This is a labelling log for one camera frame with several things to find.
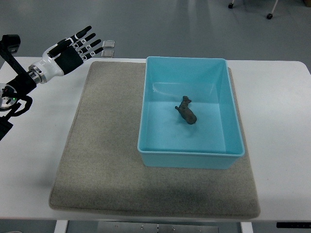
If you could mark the black white robotic left hand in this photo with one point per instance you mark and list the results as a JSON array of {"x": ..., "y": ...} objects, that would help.
[{"x": 65, "y": 56}]

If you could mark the brown hippo toy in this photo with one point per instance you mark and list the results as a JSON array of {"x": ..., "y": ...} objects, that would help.
[{"x": 185, "y": 112}]

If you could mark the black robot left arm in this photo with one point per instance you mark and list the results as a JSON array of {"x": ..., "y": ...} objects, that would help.
[{"x": 14, "y": 95}]

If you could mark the blue plastic box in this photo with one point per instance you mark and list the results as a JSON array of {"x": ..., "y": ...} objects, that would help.
[{"x": 165, "y": 139}]

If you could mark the lower metal floor plate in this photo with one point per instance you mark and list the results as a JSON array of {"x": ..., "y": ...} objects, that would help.
[{"x": 107, "y": 54}]

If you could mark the grey felt mat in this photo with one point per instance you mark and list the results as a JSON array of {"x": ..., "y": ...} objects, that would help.
[{"x": 102, "y": 171}]

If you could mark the black table control panel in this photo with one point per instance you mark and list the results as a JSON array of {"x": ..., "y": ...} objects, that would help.
[{"x": 294, "y": 225}]

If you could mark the metal table base plate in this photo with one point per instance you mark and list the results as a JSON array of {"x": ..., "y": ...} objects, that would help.
[{"x": 131, "y": 227}]

